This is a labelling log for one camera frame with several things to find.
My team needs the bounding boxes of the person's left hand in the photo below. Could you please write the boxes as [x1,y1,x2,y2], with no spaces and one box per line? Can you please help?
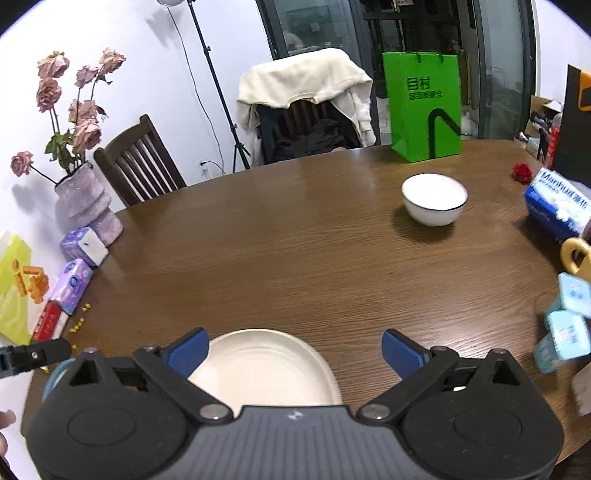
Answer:
[0,408,17,467]

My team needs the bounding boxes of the blue tissue pack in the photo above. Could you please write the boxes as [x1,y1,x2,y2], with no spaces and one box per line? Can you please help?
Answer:
[523,167,591,241]

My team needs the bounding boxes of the small beige plate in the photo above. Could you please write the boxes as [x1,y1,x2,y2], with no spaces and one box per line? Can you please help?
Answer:
[187,329,343,416]

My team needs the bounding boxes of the wooden chair with cushion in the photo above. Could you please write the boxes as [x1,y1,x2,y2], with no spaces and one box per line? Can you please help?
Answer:
[256,99,361,164]

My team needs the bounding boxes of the red box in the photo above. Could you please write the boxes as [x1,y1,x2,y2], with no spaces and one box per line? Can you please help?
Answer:
[31,299,70,342]

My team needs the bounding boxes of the small white bowl black rim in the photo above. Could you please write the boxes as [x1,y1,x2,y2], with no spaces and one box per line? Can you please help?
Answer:
[401,174,468,227]

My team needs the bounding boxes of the black board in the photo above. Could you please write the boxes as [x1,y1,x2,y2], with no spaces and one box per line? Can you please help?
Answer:
[551,65,591,178]

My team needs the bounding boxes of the black crumpled garment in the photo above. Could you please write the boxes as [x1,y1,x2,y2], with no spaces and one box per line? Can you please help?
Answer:
[272,119,358,162]

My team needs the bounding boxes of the yellow-green box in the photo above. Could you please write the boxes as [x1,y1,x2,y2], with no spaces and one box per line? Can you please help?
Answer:
[0,232,49,344]

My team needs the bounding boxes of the dark wooden chair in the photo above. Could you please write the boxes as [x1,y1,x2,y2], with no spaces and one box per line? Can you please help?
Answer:
[93,114,188,208]

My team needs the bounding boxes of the scattered popcorn pieces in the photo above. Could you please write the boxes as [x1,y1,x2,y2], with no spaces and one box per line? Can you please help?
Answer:
[44,302,93,372]

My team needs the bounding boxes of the black studio light stand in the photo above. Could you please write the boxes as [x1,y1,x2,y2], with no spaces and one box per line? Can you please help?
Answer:
[157,0,252,171]

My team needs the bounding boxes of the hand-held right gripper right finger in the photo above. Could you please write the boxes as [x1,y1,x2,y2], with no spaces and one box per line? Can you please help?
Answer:
[355,329,525,424]

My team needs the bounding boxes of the black glass sliding door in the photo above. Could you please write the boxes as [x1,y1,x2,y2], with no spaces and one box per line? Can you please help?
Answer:
[256,0,539,141]

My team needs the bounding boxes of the yellow mug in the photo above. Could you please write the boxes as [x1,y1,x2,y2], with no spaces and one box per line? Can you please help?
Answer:
[560,236,591,278]

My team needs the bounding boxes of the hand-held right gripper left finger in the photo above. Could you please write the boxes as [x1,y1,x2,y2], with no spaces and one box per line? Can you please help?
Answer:
[67,328,234,426]

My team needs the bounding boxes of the green paper bag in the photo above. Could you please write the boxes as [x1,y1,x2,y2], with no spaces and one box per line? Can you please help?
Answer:
[382,52,463,163]

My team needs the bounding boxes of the blue bowl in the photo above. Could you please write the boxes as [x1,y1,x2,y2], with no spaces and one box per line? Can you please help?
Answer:
[43,359,77,404]

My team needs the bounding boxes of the plastic bottle red label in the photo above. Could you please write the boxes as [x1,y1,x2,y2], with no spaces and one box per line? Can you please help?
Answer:
[549,113,562,162]

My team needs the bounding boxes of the orange clip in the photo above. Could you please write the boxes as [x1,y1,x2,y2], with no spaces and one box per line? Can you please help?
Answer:
[577,71,591,112]

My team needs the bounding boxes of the dark blue garment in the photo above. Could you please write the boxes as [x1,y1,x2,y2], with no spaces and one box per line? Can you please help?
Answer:
[256,105,278,164]

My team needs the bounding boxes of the open cardboard box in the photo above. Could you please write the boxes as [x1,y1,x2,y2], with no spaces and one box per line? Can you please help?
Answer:
[526,95,565,160]

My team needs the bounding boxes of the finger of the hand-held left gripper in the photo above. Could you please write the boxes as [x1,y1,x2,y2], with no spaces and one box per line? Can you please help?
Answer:
[18,339,73,371]

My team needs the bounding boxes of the chair with cream sweater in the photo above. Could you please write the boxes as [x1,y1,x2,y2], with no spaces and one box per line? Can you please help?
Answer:
[237,47,375,155]

